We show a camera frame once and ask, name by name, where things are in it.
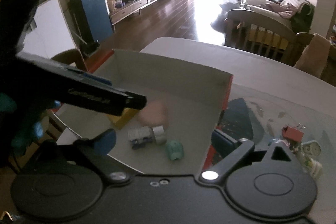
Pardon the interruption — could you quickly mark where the green label plastic jar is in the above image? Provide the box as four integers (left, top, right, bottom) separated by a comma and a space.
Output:
298, 153, 322, 178

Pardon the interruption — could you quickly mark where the grey correction tape dispenser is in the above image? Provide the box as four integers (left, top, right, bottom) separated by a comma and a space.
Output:
301, 140, 322, 157

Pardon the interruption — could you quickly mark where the near wooden chair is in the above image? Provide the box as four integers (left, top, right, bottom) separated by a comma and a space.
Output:
51, 48, 87, 71

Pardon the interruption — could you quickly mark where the green toy car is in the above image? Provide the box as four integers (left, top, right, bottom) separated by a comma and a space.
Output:
166, 140, 184, 161

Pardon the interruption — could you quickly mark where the red cardboard box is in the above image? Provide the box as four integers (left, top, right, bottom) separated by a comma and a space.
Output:
53, 48, 234, 175

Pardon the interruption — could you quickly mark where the white tape roll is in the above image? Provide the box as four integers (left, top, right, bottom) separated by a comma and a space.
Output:
152, 126, 167, 145

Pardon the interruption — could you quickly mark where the white blue toy truck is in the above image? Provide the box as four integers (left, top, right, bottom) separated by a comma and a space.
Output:
127, 126, 153, 149

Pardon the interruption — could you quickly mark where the beige sofa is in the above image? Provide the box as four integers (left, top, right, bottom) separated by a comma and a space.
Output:
244, 0, 314, 33

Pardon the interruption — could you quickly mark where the dark wooden dining chair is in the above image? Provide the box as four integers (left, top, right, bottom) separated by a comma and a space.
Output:
224, 9, 296, 65

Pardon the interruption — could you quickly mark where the yellow small box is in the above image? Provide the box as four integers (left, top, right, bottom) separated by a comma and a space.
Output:
107, 108, 139, 130

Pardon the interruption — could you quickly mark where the red binder clip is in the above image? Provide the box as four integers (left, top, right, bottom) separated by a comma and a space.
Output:
282, 126, 304, 143

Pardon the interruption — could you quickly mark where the white cupboard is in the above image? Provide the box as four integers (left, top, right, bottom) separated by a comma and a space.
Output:
23, 0, 76, 59

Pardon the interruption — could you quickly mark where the blue black cabinet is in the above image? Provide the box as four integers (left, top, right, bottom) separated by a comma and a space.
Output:
67, 0, 113, 55

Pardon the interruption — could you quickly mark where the wooden tv cabinet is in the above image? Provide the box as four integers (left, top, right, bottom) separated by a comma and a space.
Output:
109, 0, 159, 32

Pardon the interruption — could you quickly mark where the wooden chair with cloth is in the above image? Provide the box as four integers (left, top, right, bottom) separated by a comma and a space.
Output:
294, 32, 331, 79

